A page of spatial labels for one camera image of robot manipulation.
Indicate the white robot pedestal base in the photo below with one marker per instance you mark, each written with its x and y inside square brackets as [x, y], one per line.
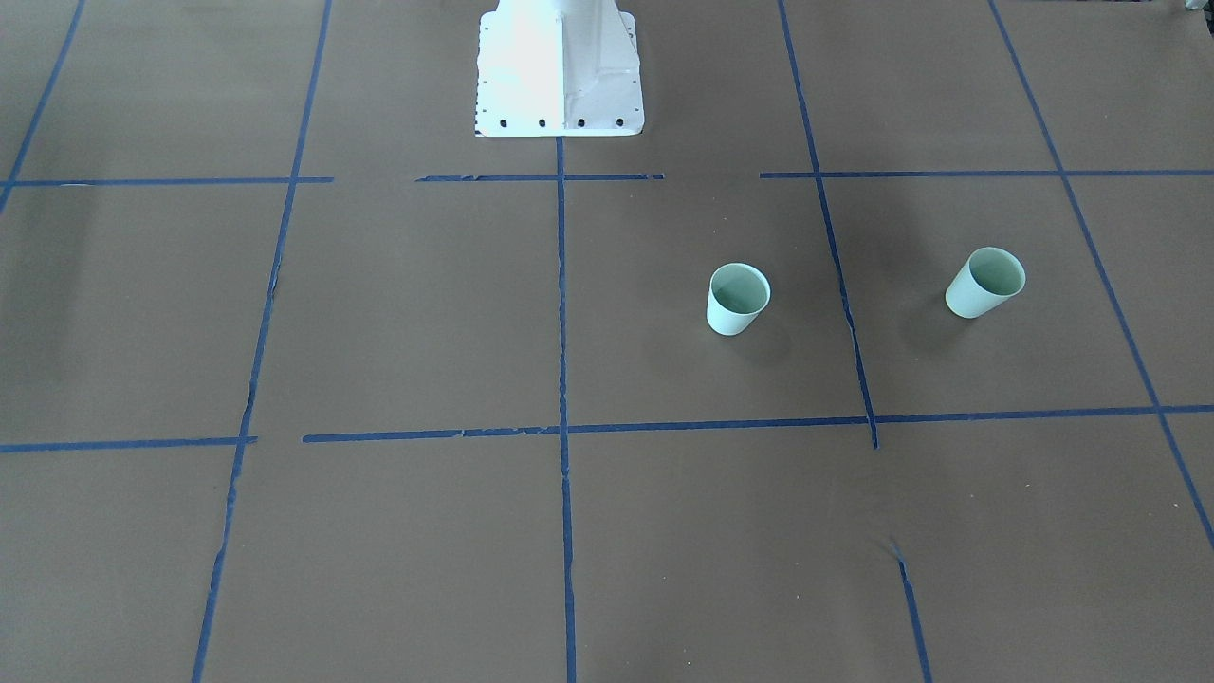
[558, 68]

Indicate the mint green cup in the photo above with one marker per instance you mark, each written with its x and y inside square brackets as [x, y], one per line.
[737, 294]
[989, 277]

